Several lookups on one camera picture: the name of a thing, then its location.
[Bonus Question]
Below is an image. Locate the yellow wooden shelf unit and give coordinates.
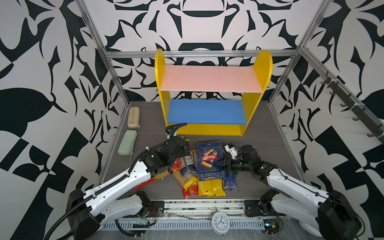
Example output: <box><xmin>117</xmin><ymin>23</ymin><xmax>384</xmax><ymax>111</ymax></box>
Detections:
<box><xmin>155</xmin><ymin>49</ymin><xmax>273</xmax><ymax>136</ymax></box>

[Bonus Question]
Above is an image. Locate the yellow Pastatime spaghetti bag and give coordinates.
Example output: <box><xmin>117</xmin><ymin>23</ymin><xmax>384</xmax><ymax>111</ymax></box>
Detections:
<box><xmin>197</xmin><ymin>179</ymin><xmax>226</xmax><ymax>197</ymax></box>

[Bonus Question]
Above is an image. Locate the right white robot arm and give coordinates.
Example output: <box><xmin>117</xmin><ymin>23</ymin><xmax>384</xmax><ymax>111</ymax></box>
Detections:
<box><xmin>224</xmin><ymin>144</ymin><xmax>366</xmax><ymax>240</ymax></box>

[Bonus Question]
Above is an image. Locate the beige zipper case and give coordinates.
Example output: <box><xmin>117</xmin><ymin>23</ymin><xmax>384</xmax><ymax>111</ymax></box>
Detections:
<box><xmin>127</xmin><ymin>107</ymin><xmax>141</xmax><ymax>129</ymax></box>

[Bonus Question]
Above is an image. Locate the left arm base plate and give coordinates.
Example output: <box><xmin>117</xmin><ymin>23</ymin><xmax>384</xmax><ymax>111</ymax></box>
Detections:
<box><xmin>133</xmin><ymin>201</ymin><xmax>165</xmax><ymax>218</ymax></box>

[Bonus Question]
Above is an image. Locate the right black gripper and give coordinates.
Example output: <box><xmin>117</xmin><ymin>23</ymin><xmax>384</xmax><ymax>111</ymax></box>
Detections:
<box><xmin>213</xmin><ymin>156</ymin><xmax>254</xmax><ymax>174</ymax></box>

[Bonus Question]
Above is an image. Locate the clear blue label noodle pack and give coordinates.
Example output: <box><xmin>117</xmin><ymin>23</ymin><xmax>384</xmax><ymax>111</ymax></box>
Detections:
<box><xmin>180</xmin><ymin>150</ymin><xmax>196</xmax><ymax>177</ymax></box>

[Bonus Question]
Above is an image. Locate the black corrugated cable hose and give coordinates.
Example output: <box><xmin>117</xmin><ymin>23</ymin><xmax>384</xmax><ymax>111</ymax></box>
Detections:
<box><xmin>43</xmin><ymin>122</ymin><xmax>188</xmax><ymax>240</ymax></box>

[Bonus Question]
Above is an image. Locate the white slotted cable duct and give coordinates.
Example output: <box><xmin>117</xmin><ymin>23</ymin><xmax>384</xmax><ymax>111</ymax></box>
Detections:
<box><xmin>119</xmin><ymin>219</ymin><xmax>265</xmax><ymax>231</ymax></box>

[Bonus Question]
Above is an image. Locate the blue Barilla pasta box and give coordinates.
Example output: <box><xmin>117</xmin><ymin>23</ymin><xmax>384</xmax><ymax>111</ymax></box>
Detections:
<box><xmin>196</xmin><ymin>141</ymin><xmax>226</xmax><ymax>181</ymax></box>

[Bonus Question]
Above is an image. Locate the blue Barilla spaghetti bag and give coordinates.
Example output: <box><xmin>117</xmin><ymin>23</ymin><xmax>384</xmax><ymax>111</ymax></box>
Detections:
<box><xmin>222</xmin><ymin>143</ymin><xmax>238</xmax><ymax>192</ymax></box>

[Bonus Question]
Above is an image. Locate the blue lower shelf board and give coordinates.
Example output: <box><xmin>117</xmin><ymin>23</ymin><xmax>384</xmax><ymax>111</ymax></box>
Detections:
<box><xmin>167</xmin><ymin>99</ymin><xmax>247</xmax><ymax>125</ymax></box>

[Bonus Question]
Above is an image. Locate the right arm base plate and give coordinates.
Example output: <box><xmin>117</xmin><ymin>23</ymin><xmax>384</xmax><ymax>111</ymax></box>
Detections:
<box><xmin>244</xmin><ymin>200</ymin><xmax>276</xmax><ymax>218</ymax></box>

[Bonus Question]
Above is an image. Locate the mint green zipper case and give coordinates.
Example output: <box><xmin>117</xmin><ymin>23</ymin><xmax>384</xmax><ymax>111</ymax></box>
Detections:
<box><xmin>118</xmin><ymin>130</ymin><xmax>138</xmax><ymax>156</ymax></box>

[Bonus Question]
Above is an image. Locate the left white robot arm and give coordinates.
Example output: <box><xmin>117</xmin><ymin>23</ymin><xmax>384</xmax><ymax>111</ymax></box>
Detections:
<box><xmin>63</xmin><ymin>136</ymin><xmax>190</xmax><ymax>240</ymax></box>

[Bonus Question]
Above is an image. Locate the round white alarm clock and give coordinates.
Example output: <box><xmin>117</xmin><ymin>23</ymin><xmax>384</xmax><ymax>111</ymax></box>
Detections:
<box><xmin>211</xmin><ymin>212</ymin><xmax>230</xmax><ymax>236</ymax></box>

